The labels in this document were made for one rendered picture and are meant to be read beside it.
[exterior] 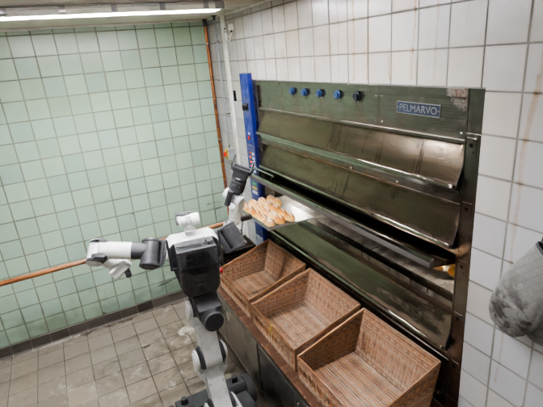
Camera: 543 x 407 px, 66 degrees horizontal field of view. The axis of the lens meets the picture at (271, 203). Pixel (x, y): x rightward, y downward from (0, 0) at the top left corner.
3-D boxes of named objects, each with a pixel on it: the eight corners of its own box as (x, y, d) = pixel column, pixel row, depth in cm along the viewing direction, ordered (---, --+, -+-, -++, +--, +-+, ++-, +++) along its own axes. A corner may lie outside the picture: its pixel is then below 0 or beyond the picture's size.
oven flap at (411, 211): (263, 167, 328) (269, 142, 325) (454, 249, 177) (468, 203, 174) (258, 166, 326) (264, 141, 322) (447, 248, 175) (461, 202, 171)
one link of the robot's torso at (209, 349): (229, 365, 251) (220, 298, 235) (201, 376, 243) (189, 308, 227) (220, 350, 263) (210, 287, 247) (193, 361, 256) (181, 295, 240)
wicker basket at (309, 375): (364, 344, 253) (364, 305, 244) (441, 406, 206) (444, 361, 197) (296, 378, 232) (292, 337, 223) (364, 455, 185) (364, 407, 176)
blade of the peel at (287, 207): (268, 231, 276) (268, 227, 276) (236, 207, 323) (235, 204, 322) (314, 217, 291) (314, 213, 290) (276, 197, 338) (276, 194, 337)
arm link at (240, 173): (250, 174, 228) (246, 193, 234) (254, 168, 236) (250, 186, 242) (229, 167, 229) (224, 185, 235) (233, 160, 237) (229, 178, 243)
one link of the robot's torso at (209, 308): (227, 327, 226) (223, 299, 220) (204, 336, 220) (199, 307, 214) (209, 303, 249) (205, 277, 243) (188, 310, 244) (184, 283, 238)
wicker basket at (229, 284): (272, 267, 354) (269, 237, 344) (309, 297, 307) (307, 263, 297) (219, 285, 333) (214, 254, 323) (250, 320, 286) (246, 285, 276)
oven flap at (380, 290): (268, 228, 345) (274, 205, 342) (446, 350, 194) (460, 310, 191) (264, 228, 343) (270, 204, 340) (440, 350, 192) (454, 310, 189)
